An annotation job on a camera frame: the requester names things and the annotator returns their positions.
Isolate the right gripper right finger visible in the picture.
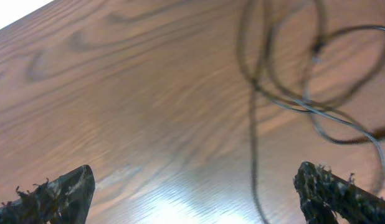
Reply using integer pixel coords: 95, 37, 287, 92
293, 161, 385, 224

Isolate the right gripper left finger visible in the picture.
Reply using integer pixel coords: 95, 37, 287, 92
0, 165, 95, 224

